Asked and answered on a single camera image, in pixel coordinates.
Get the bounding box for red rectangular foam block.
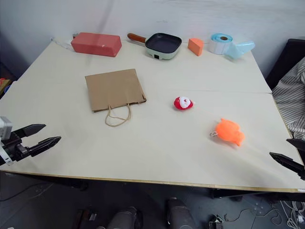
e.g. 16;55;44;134
71;32;122;58

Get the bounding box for red white round toy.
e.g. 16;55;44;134
173;95;196;111

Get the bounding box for colourful box at table side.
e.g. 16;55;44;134
0;77;12;94

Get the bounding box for dark rounded robot leg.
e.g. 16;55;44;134
165;197;200;229
104;206;143;229

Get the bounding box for label roll with blue backing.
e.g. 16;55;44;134
209;32;255;60

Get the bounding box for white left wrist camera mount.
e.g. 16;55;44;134
0;116;13;141

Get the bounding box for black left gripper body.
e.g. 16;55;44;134
0;132;33;166

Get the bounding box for striped grey fabric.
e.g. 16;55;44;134
272;56;305;141

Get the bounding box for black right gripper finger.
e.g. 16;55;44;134
286;138;305;153
269;152;305;181

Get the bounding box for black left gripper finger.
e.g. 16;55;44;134
29;136;62;157
12;123;47;138

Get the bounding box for white cables on floor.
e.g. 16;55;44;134
277;199;305;229

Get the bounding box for mint green electric frying pan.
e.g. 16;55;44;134
127;32;183;61

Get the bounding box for black chair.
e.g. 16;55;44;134
264;39;305;91

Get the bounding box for orange wedge foam block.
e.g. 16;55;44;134
187;38;204;57

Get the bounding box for orange plush toy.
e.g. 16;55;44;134
209;118;245;146

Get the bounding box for brown paper bag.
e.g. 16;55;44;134
84;68;147;128

